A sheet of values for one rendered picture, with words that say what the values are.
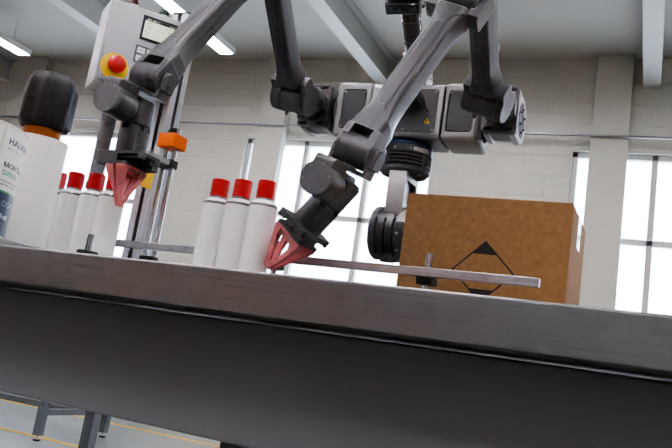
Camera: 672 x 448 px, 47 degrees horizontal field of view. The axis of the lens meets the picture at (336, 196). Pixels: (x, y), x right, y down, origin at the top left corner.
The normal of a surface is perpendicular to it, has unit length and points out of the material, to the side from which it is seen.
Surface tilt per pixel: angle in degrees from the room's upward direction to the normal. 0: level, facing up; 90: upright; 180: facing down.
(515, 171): 90
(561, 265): 90
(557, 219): 90
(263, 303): 90
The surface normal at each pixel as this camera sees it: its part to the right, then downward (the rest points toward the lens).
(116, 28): 0.49, -0.11
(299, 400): -0.43, -0.25
